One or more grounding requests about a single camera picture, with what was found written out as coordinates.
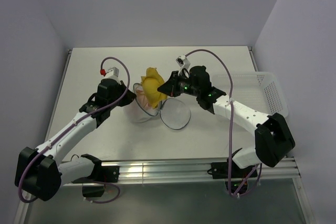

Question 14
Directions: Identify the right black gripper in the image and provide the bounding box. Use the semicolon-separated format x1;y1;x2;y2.
158;70;200;97

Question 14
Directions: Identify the yellow cloth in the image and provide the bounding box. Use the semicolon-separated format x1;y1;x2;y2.
141;67;167;108

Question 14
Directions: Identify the white mesh laundry bag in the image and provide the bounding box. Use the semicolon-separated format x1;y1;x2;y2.
124;83;191;130

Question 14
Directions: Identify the pink bra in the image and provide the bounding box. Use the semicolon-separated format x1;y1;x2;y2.
136;89;152;110

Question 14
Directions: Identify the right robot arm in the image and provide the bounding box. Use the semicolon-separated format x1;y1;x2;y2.
157;66;296;177

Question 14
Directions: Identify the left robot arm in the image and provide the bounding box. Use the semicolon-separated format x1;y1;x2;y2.
15;78;136;203

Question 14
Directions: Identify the white plastic basket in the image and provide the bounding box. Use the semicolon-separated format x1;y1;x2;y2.
211;71;289;120

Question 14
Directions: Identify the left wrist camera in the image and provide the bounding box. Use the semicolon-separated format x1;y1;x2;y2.
100;67;119;82

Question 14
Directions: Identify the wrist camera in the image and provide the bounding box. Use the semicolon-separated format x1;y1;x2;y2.
100;67;119;82
176;55;191;70

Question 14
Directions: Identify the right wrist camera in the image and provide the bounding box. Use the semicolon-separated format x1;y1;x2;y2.
176;55;191;70

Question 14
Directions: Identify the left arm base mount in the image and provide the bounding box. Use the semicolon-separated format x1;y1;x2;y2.
71;165;121;201

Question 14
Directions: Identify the aluminium rail frame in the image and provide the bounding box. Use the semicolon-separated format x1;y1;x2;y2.
15;47;316;224

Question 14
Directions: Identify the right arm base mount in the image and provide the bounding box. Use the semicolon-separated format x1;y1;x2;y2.
207;162;254;194

